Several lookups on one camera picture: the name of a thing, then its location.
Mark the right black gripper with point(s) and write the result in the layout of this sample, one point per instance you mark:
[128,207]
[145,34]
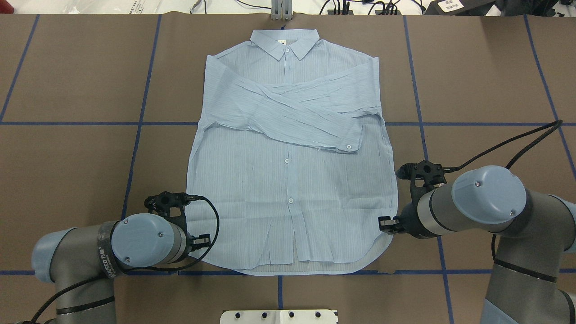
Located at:
[405,222]

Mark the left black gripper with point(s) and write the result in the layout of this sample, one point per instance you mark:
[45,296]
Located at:
[199,241]

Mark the light blue button shirt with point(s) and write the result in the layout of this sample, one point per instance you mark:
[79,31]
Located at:
[292,150]

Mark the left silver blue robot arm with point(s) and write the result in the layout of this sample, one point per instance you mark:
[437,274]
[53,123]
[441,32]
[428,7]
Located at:
[83,263]

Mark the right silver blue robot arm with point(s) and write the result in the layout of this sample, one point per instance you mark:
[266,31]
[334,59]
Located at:
[535,231]

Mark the brown paper table cover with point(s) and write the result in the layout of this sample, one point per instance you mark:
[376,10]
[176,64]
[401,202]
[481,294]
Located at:
[99,112]

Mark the black power box with label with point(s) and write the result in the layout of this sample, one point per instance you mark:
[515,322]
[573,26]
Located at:
[459,7]

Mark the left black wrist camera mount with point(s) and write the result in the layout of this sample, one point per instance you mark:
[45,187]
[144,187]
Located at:
[164,202]

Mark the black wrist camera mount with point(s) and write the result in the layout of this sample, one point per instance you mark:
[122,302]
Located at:
[164,202]
[423,177]

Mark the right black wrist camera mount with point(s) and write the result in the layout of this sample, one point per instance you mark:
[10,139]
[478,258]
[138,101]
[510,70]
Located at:
[423,177]

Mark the aluminium frame post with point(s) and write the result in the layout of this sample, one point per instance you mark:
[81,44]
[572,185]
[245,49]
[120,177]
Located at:
[281,10]

